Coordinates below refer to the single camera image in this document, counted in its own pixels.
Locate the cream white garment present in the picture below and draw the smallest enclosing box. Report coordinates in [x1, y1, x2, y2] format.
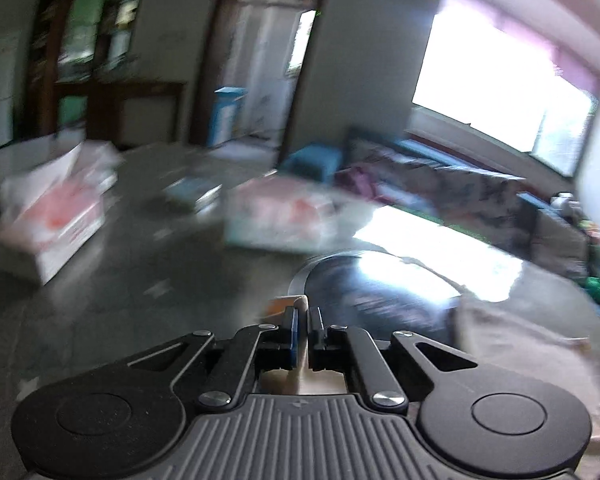
[261, 295, 600, 454]

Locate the window with green frame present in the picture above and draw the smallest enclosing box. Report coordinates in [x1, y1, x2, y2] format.
[414, 0, 600, 178]

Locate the blue corner sofa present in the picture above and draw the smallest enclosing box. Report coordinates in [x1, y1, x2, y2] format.
[279, 128, 600, 315]

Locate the pink tissue pack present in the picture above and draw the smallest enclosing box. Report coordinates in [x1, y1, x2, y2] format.
[224, 176, 338, 254]

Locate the white pink plastic bag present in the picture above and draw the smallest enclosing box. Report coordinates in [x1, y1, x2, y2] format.
[0, 140, 123, 285]

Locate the dark wooden door frame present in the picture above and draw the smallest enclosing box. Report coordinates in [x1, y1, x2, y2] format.
[186, 0, 325, 164]

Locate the long butterfly print pillow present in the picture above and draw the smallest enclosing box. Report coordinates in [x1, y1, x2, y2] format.
[348, 140, 531, 252]

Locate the grey cushion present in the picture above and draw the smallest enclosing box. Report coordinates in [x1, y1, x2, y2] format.
[530, 209, 588, 282]

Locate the small blue book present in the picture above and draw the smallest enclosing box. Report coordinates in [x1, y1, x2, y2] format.
[162, 177, 222, 211]

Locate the black round induction cooktop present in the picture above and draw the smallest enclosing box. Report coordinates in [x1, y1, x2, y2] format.
[289, 250, 460, 347]

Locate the pink purple cloth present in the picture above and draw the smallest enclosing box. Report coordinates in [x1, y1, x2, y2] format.
[334, 166, 379, 200]

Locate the blue white small cabinet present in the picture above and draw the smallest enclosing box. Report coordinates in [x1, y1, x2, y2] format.
[207, 87, 247, 148]

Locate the white plush toy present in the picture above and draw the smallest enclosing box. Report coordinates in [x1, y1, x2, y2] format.
[550, 192, 583, 221]

